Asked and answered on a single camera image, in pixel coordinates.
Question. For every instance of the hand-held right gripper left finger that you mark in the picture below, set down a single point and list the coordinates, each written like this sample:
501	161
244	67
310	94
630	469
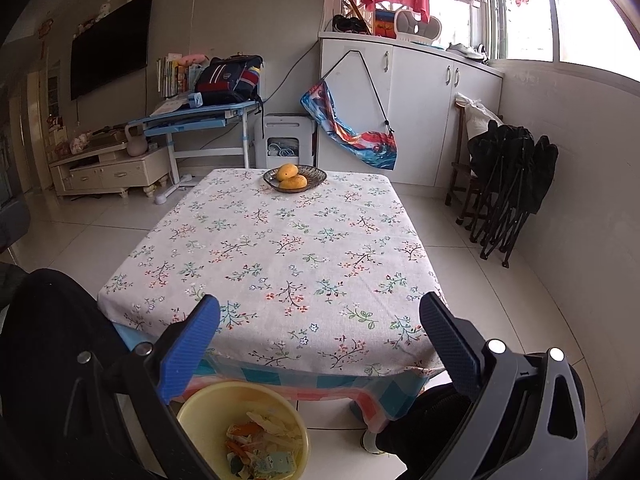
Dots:
190	347

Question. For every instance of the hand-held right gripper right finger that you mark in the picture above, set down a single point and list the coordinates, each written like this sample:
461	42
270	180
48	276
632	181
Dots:
450	347

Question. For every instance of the yellow plastic bucket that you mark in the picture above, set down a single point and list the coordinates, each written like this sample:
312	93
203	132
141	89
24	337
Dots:
200	415

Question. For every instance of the curled orange peel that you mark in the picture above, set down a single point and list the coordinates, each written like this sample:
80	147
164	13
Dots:
242	431

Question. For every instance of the person's black clothing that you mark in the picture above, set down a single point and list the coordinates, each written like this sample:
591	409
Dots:
40	360

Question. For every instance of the floral tablecloth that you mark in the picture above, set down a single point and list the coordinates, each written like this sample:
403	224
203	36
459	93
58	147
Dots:
300	240

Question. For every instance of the dark wooden chair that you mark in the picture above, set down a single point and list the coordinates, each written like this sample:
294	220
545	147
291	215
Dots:
457	170

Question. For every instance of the cream television stand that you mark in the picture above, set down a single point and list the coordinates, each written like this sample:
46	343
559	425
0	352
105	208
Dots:
110	172

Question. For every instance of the black folding chairs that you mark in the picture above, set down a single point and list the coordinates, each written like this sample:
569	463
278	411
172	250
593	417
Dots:
500	160

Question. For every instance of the yellow mango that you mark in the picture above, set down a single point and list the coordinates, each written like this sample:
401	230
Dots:
287	170
294	182

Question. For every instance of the beige vase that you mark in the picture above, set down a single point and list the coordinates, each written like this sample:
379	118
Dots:
136	146

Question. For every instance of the colourful printed cloth bag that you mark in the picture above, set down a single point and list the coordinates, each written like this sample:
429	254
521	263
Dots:
370	152

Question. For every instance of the woven oval fruit basket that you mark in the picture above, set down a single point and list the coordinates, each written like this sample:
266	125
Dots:
315	176

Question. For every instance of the blue study desk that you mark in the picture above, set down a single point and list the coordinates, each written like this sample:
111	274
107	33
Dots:
190	120

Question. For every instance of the white cloth bag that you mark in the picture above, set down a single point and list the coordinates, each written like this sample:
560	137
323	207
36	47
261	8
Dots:
477	115

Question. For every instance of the white cabinet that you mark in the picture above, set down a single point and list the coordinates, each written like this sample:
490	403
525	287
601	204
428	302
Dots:
420	110

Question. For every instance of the dark striped backpack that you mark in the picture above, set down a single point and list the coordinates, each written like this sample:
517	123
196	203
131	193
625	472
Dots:
225	80

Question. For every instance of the row of books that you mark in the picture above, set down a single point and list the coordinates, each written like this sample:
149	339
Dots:
170	77

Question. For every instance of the pink plush toy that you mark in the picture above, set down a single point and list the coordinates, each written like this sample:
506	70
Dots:
195	60

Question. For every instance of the white sneakers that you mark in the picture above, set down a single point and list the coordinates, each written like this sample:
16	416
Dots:
465	51

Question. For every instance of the white plastic seat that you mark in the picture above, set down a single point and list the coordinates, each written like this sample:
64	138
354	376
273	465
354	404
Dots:
417	25

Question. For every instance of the black shoes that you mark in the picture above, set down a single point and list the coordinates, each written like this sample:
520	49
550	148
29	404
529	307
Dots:
350	25

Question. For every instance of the black wall television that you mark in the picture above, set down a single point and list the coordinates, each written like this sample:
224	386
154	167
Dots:
110	45

